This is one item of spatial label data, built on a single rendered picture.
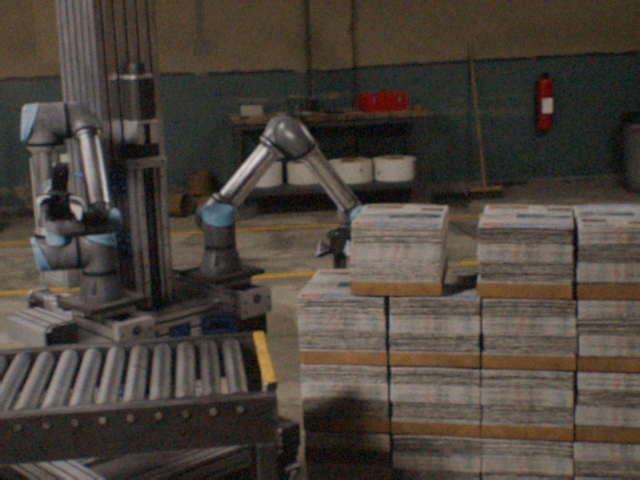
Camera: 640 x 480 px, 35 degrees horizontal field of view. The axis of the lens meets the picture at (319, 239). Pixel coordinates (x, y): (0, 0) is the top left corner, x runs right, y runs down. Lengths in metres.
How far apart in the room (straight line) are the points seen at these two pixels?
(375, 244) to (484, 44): 7.03
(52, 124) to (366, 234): 1.03
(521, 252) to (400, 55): 6.86
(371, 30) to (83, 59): 6.47
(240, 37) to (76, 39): 6.15
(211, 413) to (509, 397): 1.13
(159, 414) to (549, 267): 1.30
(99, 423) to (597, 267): 1.54
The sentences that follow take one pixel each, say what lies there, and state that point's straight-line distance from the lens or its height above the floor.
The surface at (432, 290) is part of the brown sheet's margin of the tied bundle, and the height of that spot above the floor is 0.85.
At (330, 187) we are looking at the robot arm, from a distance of 3.68.
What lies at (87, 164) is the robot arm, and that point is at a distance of 3.15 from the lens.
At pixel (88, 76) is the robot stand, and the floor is 1.53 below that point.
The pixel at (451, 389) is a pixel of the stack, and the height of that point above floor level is 0.53.
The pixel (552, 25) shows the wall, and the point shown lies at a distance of 10.27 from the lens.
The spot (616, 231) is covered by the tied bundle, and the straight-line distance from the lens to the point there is 3.10.
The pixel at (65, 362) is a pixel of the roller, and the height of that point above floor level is 0.80.
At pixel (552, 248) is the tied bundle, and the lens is 3.11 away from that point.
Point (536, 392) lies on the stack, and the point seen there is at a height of 0.53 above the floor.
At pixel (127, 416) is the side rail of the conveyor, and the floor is 0.78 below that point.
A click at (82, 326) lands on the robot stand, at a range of 3.41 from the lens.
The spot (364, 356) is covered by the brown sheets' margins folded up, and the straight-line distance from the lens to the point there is 3.23.
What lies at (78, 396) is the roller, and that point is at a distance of 2.56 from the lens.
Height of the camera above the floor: 1.66
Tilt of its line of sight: 12 degrees down
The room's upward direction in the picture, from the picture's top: 2 degrees counter-clockwise
